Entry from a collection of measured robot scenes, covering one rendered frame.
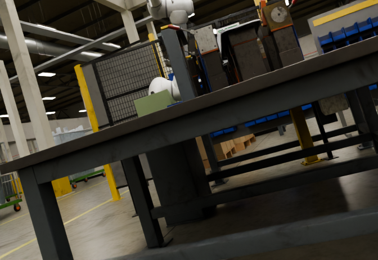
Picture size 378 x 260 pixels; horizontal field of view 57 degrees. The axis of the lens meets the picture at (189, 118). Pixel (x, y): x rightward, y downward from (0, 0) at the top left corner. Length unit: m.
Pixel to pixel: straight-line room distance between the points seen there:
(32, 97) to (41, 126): 0.79
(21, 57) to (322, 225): 9.53
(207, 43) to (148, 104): 1.00
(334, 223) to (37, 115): 9.09
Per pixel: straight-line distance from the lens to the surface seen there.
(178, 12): 2.57
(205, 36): 1.71
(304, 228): 1.16
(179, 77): 1.78
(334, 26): 4.64
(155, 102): 2.54
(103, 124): 5.08
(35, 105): 9.86
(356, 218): 1.16
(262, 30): 1.94
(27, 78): 10.03
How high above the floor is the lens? 0.60
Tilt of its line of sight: 2 degrees up
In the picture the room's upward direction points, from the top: 17 degrees counter-clockwise
